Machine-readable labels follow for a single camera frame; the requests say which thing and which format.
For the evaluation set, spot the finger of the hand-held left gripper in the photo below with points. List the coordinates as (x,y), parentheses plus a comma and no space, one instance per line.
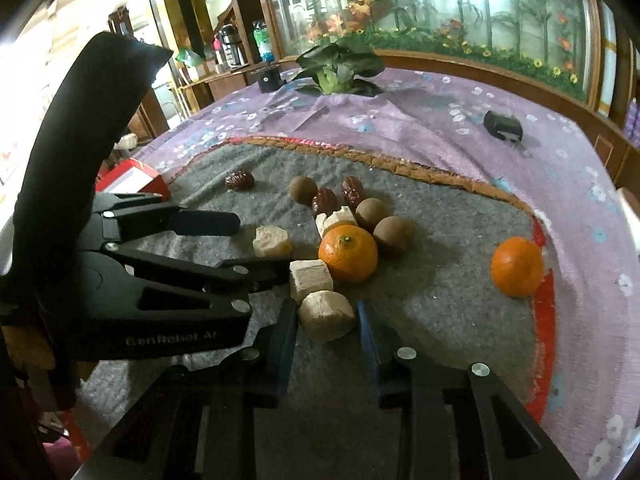
(205,222)
(225,272)

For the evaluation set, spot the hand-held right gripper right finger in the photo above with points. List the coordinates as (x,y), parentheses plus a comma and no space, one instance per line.
(372,350)

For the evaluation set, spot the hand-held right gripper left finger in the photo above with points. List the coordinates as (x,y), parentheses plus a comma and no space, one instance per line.
(282,350)

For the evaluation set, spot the red date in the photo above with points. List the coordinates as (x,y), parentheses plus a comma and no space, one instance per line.
(324,201)
(353,192)
(239,180)

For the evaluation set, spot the yellowish pastry chunk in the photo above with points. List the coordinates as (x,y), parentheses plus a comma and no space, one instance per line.
(271,241)

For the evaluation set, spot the beige rounded pastry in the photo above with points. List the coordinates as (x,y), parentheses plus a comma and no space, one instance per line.
(327,315)

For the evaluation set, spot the red cardboard box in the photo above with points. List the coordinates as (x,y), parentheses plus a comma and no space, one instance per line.
(152,189)

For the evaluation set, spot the white cube pastry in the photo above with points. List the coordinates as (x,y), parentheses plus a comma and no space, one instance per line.
(310,280)

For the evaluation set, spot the orange mandarin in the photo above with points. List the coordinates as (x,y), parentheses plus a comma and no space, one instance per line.
(348,253)
(517,266)

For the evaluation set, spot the white broken pastry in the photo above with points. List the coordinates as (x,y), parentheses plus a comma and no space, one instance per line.
(336,220)

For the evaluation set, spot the grey felt mat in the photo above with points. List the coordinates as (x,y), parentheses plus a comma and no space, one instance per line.
(450,310)

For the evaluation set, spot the brown kiwi right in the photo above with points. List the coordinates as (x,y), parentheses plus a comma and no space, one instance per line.
(393,234)

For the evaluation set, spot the brown kiwi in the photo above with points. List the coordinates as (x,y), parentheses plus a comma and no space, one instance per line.
(393,234)
(371,212)

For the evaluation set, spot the brown kiwi middle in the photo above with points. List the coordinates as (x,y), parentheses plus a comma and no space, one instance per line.
(371,212)

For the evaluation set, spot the wooden counter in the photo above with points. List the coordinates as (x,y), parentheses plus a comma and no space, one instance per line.
(220,82)

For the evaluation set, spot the black cylinder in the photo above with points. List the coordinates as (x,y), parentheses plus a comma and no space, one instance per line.
(268,80)

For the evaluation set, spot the green plastic bag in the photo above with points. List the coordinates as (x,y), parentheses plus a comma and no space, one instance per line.
(187,56)

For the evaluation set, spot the pink bottle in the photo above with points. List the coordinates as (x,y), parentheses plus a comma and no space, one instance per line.
(216,49)

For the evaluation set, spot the black thermos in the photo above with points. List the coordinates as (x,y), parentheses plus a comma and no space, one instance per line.
(230,47)

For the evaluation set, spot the green plastic bottle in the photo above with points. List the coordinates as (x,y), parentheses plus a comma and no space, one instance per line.
(261,42)

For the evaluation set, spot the green leafy plant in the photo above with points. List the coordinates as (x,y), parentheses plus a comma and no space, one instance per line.
(330,77)

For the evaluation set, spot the purple floral tablecloth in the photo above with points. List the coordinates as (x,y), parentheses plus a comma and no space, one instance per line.
(425,120)

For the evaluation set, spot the black power adapter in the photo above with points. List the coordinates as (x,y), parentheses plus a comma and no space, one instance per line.
(501,125)

